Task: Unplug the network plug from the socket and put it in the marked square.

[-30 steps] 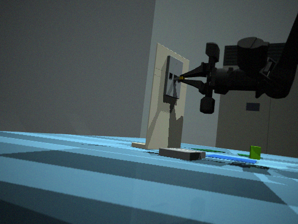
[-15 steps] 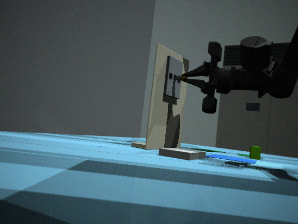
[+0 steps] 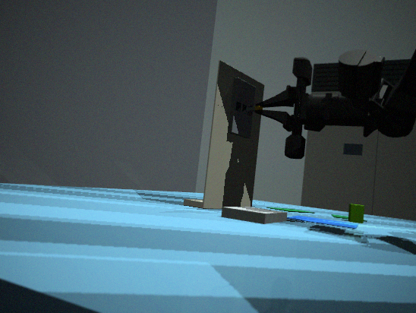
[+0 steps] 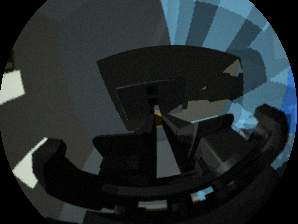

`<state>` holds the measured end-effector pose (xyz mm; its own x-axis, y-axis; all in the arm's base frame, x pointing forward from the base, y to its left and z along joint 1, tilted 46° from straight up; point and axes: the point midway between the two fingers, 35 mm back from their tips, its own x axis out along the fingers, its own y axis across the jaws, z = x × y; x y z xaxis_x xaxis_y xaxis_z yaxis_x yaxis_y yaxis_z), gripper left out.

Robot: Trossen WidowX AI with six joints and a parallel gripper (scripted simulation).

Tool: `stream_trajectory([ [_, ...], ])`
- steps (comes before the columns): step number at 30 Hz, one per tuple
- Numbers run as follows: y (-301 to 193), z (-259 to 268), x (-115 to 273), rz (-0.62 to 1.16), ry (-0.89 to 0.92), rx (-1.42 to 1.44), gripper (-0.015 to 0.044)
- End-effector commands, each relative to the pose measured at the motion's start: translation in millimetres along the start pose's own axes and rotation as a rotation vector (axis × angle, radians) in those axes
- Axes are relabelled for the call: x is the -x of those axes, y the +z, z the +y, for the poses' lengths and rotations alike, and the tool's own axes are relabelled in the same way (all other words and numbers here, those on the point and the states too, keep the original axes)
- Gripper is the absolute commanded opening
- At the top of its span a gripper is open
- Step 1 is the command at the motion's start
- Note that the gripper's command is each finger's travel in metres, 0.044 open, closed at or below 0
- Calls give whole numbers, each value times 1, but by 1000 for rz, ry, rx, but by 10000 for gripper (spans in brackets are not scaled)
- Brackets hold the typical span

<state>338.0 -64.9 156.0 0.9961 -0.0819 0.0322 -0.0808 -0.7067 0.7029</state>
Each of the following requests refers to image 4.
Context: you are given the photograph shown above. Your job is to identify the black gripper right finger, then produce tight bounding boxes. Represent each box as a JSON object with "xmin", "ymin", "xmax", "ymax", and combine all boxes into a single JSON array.
[{"xmin": 161, "ymin": 112, "xmax": 234, "ymax": 173}]

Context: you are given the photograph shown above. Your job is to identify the blue flat square patch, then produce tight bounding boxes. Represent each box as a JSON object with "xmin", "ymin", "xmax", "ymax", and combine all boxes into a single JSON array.
[{"xmin": 279, "ymin": 67, "xmax": 297, "ymax": 137}]

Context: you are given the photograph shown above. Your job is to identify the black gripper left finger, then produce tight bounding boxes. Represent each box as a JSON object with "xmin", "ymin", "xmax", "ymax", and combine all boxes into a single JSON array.
[{"xmin": 92, "ymin": 113, "xmax": 157, "ymax": 179}]

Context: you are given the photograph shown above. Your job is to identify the grey panel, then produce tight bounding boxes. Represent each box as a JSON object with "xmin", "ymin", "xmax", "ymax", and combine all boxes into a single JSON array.
[{"xmin": 96, "ymin": 44, "xmax": 241, "ymax": 132}]

